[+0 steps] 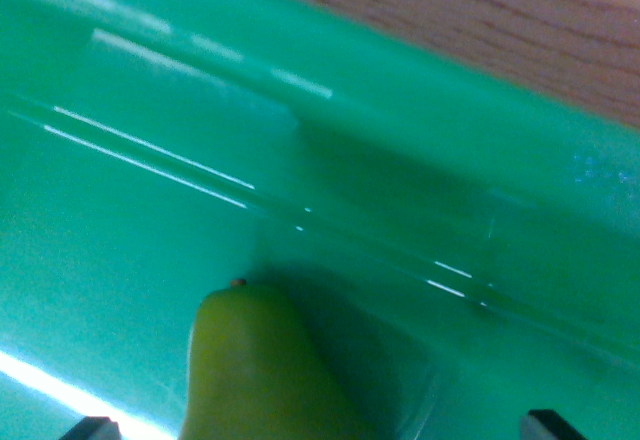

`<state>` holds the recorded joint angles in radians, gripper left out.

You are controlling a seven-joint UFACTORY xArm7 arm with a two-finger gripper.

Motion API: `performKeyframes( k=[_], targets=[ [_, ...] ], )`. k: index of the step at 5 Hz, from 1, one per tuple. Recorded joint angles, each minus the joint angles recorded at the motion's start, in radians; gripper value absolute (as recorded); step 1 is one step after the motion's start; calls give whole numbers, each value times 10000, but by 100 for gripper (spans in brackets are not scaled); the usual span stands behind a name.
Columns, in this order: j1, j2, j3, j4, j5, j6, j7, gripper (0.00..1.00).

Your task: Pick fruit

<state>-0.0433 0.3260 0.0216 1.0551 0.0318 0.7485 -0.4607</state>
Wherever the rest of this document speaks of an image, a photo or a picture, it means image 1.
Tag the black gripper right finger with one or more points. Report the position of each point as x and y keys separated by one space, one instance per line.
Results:
x=547 y=427

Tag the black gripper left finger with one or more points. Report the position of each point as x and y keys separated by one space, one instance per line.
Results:
x=95 y=429

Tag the yellow-green plastic pear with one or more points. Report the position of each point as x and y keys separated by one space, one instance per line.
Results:
x=260 y=365

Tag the green plastic bin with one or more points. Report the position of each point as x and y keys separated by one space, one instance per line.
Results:
x=150 y=240

